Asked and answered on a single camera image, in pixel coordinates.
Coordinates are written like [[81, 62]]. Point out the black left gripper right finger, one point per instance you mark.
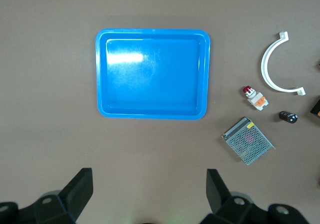
[[217, 194]]

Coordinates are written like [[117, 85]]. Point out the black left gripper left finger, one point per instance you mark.
[[77, 194]]

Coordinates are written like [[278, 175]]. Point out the black cylindrical capacitor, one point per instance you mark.
[[287, 116]]

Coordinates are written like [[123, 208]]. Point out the metal mesh power supply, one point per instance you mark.
[[247, 141]]

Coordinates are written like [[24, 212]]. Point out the red button white orange body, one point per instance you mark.
[[255, 99]]

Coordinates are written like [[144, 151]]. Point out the brown table mat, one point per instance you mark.
[[50, 84]]

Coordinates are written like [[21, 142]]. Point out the orange box with hole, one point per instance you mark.
[[316, 110]]

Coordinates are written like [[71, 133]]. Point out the blue plastic tray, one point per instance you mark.
[[150, 79]]

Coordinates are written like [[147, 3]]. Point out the large white pipe clamp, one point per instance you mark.
[[263, 64]]

